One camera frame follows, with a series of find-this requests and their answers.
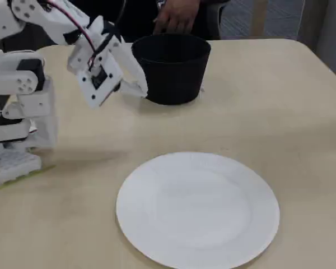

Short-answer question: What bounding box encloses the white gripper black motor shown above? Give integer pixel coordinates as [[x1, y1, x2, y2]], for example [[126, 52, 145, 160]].
[[67, 16, 150, 99]]

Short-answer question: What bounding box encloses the white and green robot base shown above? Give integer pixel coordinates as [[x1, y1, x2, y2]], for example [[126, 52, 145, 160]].
[[0, 151, 57, 193]]

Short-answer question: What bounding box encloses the black round pot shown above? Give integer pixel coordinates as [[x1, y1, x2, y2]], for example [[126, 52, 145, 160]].
[[131, 34, 212, 106]]

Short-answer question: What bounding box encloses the white round plate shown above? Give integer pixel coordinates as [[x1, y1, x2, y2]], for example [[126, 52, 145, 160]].
[[116, 152, 281, 269]]

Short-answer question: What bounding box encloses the person's bare hand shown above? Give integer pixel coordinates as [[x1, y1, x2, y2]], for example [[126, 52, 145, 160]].
[[152, 0, 200, 36]]

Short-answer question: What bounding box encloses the person in dark clothing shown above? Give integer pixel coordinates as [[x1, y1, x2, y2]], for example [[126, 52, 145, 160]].
[[111, 0, 213, 43]]

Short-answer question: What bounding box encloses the grey chair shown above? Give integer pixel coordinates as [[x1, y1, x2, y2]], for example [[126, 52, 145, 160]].
[[209, 0, 232, 40]]

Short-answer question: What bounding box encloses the light wooden leg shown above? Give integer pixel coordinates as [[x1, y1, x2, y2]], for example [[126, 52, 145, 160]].
[[253, 0, 269, 38]]

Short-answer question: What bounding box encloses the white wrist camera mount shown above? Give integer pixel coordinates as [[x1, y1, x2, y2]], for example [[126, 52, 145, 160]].
[[77, 47, 124, 109]]

